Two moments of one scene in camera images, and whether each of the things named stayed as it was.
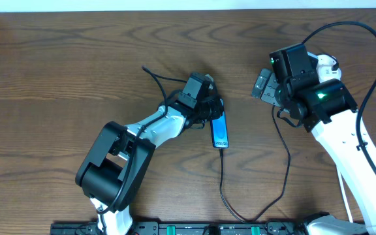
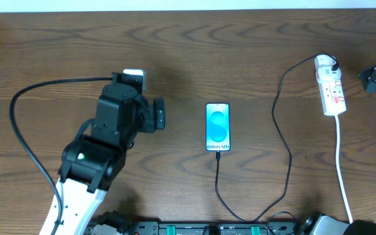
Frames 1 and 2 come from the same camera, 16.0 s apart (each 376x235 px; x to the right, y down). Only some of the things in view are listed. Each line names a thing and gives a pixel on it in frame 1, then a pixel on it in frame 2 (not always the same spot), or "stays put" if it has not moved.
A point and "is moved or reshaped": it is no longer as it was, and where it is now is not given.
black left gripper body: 215,109 -> 158,113
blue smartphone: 219,130 is moved or reshaped
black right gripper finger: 260,82 -> 369,79
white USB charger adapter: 325,64 stays put
